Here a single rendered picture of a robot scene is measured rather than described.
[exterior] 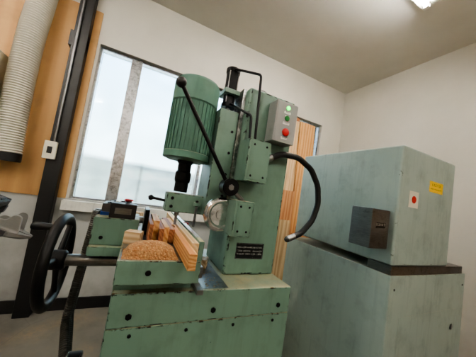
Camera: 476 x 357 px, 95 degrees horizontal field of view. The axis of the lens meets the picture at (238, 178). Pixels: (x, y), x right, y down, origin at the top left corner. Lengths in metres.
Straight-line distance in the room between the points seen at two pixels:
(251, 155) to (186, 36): 1.95
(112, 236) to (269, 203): 0.57
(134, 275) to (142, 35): 2.14
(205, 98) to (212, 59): 1.70
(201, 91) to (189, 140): 0.18
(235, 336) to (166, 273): 0.34
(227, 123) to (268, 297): 0.64
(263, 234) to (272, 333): 0.33
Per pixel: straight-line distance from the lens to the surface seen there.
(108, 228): 0.85
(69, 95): 2.18
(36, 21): 2.31
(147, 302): 0.72
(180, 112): 0.84
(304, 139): 2.73
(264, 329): 0.91
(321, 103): 3.20
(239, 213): 0.73
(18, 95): 2.13
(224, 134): 0.86
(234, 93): 0.96
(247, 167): 0.75
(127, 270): 0.64
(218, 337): 0.84
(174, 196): 0.83
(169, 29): 2.55
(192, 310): 0.76
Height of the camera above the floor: 1.10
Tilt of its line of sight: 4 degrees up
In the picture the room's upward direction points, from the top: 9 degrees clockwise
